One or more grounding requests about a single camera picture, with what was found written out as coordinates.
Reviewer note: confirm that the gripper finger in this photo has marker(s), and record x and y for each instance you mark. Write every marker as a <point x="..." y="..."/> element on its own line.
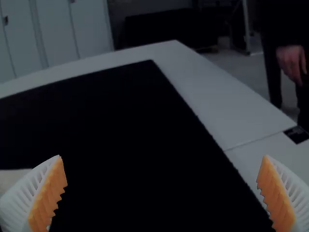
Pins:
<point x="36" y="200"/>
<point x="282" y="200"/>

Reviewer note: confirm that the black mat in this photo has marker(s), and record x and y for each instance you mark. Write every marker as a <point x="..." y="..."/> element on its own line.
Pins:
<point x="125" y="145"/>

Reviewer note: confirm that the person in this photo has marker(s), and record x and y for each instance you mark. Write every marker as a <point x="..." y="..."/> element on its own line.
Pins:
<point x="289" y="60"/>

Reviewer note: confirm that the wooden pallet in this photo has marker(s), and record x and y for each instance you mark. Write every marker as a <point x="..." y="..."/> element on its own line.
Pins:
<point x="207" y="49"/>

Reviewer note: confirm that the grey cupboard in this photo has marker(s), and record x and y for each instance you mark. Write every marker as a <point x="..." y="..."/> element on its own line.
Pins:
<point x="53" y="31"/>

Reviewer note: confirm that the metal-framed cart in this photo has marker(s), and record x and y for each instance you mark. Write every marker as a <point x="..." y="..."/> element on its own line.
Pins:
<point x="246" y="26"/>

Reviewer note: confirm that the black crate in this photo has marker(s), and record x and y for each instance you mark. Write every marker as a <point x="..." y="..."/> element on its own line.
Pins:
<point x="169" y="31"/>

